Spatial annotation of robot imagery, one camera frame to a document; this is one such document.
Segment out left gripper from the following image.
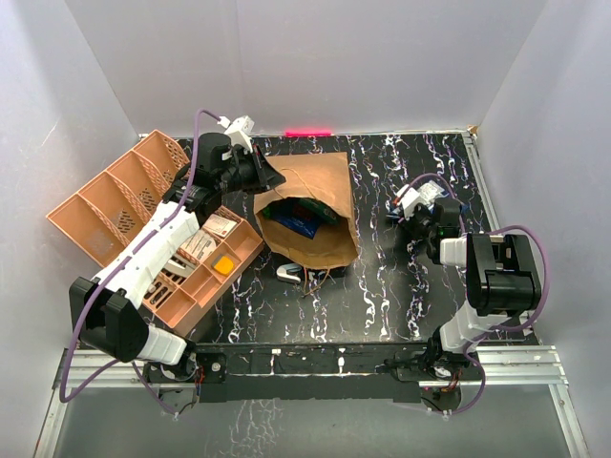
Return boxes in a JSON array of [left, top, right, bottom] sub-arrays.
[[216, 144, 284, 196]]

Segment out blue white snack packet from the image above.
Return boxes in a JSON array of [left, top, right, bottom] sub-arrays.
[[387, 179, 451, 221]]

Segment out dark blue snack bag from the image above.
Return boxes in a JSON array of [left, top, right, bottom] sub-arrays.
[[270, 200, 323, 239]]

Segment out brown paper bag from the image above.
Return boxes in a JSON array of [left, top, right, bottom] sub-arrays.
[[253, 152, 358, 275]]

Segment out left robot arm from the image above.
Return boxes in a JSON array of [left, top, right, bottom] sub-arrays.
[[69, 133, 285, 381]]

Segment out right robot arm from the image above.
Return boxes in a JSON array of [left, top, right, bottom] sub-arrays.
[[385, 197, 545, 381]]

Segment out red green snack bag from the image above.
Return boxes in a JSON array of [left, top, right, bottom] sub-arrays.
[[297, 198, 339, 224]]

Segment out pink tape strip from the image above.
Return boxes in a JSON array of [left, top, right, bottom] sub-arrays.
[[284, 128, 332, 137]]

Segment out yellow sticky note pad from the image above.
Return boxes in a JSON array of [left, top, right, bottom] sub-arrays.
[[212, 255, 235, 276]]

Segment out card packs in organizer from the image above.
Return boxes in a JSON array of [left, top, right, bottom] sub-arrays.
[[164, 214, 238, 278]]

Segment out orange desk organizer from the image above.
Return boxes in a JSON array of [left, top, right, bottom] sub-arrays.
[[47, 130, 263, 339]]

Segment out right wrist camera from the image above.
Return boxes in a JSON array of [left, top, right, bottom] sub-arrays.
[[391, 185, 424, 220]]

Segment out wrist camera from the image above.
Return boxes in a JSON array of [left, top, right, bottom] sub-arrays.
[[217, 115, 254, 153], [391, 185, 424, 220]]

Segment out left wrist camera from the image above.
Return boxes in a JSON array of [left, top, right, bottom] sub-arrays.
[[217, 115, 254, 153]]

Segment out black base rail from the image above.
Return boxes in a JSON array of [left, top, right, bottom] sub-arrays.
[[144, 343, 481, 403]]

